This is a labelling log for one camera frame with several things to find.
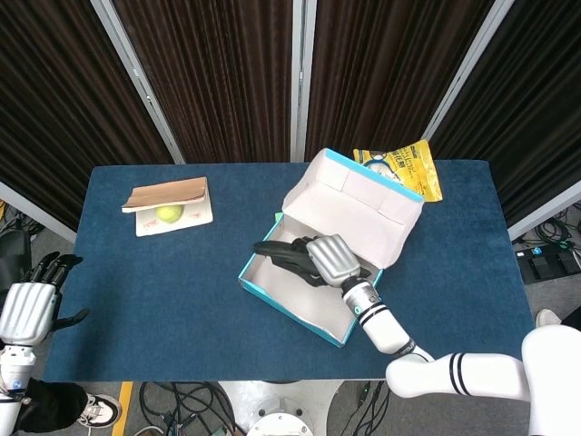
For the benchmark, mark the white screen frame rail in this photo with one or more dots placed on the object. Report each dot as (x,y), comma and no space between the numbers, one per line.
(36,211)
(544,210)

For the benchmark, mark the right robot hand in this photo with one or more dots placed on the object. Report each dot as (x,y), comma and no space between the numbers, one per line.
(333,261)

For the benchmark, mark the white screen frame post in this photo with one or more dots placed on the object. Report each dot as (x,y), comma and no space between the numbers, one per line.
(302,68)
(472,59)
(136,75)

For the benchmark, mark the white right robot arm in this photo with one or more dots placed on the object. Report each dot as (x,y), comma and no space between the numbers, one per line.
(386,327)

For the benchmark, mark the dark brown pleated screen panel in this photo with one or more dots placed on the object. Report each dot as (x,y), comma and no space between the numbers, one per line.
(54,113)
(535,113)
(386,77)
(218,82)

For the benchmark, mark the black glossy object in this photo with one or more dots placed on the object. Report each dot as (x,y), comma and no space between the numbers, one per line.
(272,247)

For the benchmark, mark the light blue cardboard box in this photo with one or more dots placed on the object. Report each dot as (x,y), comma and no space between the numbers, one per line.
(363,213)

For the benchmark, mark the black trouser leg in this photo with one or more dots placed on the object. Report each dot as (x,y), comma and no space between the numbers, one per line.
(50,404)
(573,316)

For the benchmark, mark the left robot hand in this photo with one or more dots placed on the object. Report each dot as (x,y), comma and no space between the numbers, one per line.
(25,313)

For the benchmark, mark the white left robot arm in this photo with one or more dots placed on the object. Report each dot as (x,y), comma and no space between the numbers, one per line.
(16,363)

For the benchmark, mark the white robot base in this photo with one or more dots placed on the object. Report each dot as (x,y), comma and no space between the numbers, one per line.
(281,409)

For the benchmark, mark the white and black sneaker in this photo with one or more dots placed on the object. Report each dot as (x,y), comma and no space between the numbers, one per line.
(102,409)

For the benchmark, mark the yellow snack bag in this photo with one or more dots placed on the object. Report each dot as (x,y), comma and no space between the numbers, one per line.
(422,172)

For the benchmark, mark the brown and white book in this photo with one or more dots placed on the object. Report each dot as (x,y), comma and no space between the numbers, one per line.
(172,191)

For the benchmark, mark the dark blue table cloth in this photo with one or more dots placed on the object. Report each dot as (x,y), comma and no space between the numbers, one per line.
(136,295)

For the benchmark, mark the yellow-green tennis ball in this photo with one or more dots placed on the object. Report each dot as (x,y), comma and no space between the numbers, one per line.
(169,213)

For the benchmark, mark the yellow floor tape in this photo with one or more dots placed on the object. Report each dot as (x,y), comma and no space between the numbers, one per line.
(122,409)

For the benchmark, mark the plain white shoe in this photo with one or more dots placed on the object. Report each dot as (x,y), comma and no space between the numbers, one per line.
(547,318)

